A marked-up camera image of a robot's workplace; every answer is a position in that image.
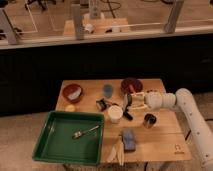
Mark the grey metal post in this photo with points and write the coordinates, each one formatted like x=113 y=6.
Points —
x=170 y=26
x=7 y=28
x=77 y=21

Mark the blue sponge block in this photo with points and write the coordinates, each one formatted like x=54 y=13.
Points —
x=128 y=140

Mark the brown bowl with white content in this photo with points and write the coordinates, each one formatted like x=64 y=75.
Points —
x=72 y=93

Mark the grey metal post middle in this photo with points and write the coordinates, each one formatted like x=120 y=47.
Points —
x=77 y=21

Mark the small dark tin can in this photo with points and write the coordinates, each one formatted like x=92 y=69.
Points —
x=149 y=120

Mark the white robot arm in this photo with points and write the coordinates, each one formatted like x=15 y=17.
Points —
x=184 y=100

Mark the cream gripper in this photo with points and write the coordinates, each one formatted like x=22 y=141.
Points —
x=140 y=96

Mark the small black clip object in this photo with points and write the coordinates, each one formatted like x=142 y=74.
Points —
x=101 y=105

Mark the white paper cup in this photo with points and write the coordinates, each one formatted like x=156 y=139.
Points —
x=115 y=113

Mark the white plastic knife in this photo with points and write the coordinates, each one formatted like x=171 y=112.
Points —
x=120 y=151

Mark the dark red bowl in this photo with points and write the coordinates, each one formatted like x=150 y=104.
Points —
x=131 y=85

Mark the green plastic tray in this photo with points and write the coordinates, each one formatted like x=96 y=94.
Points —
x=56 y=145

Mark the blue translucent cup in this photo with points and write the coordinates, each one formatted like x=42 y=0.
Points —
x=107 y=90

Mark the grey metal post left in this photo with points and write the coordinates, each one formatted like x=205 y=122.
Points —
x=7 y=28

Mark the black rectangular eraser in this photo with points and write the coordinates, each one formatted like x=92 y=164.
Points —
x=127 y=101

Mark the black marker pen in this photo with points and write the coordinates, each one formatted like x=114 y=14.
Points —
x=125 y=112

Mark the grey metal post right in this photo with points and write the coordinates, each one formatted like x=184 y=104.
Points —
x=170 y=26

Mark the metal spoon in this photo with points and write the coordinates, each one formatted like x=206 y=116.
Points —
x=79 y=134

